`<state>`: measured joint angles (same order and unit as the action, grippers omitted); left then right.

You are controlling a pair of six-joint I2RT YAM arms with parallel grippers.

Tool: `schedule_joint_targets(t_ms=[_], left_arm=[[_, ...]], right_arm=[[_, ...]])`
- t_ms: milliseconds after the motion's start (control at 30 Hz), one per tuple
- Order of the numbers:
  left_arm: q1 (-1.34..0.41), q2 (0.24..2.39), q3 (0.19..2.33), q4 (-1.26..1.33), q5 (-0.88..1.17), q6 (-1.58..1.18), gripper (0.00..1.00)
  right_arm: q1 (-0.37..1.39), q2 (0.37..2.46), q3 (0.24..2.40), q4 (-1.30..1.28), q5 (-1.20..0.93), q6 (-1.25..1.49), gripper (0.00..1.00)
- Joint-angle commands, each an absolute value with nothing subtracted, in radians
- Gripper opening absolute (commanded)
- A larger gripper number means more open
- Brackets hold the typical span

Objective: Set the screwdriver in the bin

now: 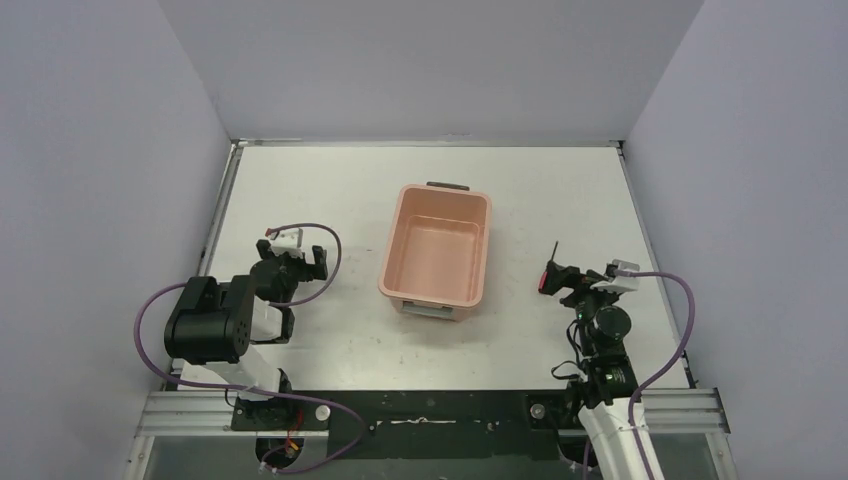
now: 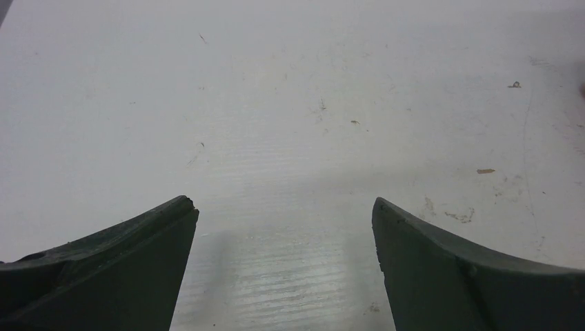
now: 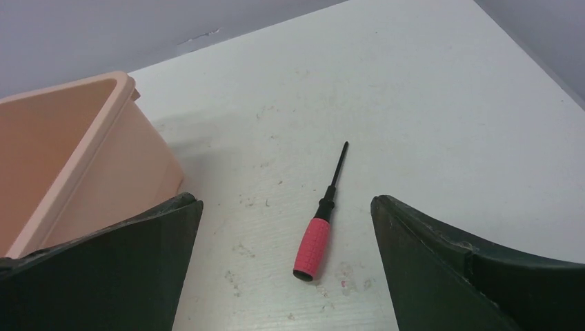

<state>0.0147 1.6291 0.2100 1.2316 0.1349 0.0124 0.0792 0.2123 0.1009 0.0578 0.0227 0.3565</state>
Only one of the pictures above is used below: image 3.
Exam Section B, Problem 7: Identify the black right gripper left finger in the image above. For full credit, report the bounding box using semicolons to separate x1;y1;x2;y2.
1;192;204;330

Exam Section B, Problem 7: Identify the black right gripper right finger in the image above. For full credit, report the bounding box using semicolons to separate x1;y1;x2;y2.
370;195;584;330

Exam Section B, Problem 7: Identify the peach plastic bin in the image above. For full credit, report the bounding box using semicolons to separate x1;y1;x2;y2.
1;72;184;259

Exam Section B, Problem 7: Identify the red handled black screwdriver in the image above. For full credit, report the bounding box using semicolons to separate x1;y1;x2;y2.
292;141;349;282

